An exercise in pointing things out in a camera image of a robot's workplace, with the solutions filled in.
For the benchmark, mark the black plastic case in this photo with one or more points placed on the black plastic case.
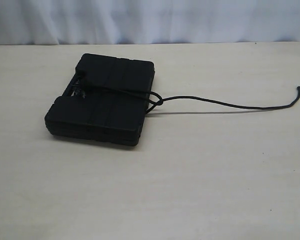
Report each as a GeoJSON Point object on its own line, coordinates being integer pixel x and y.
{"type": "Point", "coordinates": [105, 101]}

